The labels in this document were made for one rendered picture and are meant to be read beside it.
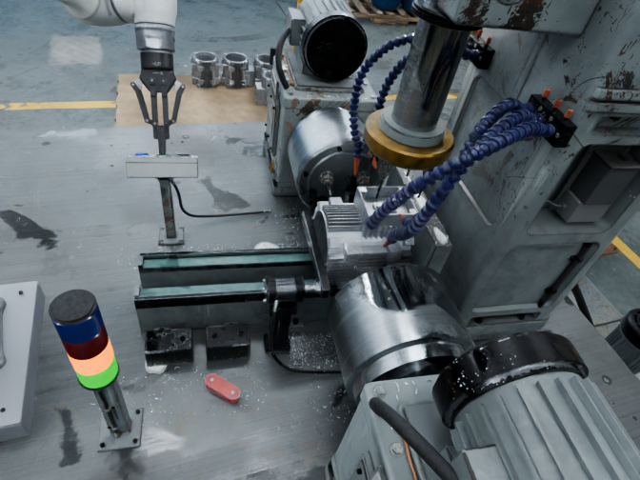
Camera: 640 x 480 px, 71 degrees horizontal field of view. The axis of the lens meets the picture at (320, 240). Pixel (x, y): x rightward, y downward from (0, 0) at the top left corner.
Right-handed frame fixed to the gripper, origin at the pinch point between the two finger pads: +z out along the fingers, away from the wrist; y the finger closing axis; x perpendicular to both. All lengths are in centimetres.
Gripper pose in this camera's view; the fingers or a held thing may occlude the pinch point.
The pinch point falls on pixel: (161, 139)
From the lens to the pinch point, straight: 122.1
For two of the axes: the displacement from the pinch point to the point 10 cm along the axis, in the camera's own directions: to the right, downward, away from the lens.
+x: -2.4, -2.6, 9.4
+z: -0.3, 9.6, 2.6
